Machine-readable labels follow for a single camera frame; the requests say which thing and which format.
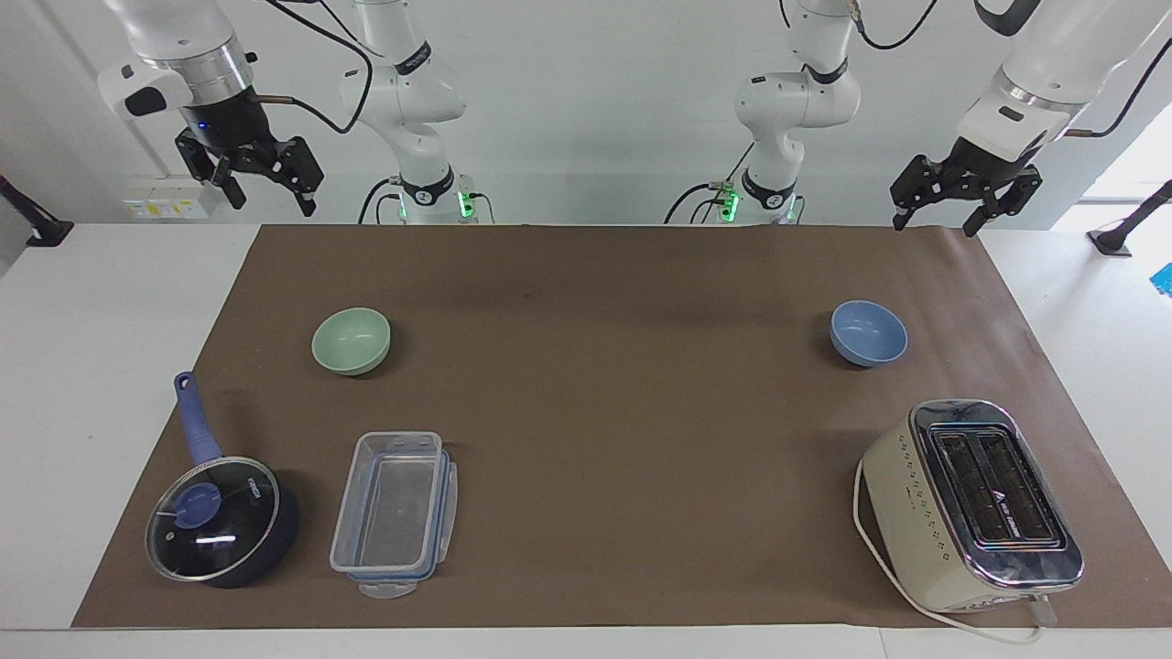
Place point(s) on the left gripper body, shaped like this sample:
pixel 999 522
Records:
pixel 984 165

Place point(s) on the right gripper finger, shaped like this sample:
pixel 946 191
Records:
pixel 302 169
pixel 209 165

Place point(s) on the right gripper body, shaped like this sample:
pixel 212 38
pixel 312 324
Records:
pixel 224 121

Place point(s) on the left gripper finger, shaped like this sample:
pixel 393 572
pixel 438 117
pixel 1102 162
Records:
pixel 920 178
pixel 1016 188

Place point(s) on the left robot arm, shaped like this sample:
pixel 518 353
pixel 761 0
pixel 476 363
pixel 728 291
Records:
pixel 797 101

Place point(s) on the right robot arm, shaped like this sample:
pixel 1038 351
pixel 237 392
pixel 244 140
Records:
pixel 408 91

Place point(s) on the blue bowl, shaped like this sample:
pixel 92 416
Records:
pixel 868 334

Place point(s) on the green bowl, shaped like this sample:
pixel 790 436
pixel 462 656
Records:
pixel 351 340

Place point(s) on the black stand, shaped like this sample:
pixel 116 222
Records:
pixel 1122 233
pixel 41 229

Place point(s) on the light blue object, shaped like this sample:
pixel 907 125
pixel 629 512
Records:
pixel 1165 280

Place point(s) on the dark blue saucepan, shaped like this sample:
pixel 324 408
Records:
pixel 197 430

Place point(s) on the cream and chrome toaster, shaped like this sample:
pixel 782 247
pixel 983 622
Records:
pixel 925 513

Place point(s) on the clear plastic food container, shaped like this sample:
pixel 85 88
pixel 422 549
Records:
pixel 394 513

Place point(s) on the glass lid with blue knob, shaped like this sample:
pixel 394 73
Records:
pixel 229 535

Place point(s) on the white wall socket strip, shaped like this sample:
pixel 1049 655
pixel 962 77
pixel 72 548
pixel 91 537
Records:
pixel 169 205

